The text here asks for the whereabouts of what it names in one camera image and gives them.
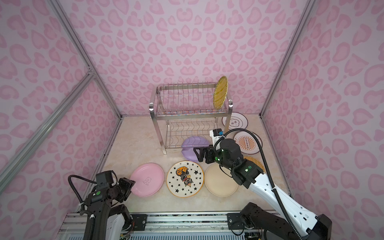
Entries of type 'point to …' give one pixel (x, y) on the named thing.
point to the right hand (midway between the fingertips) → (201, 147)
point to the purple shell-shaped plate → (191, 142)
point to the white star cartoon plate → (185, 179)
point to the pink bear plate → (148, 178)
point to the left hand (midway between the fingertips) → (133, 182)
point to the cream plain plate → (218, 183)
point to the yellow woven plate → (220, 93)
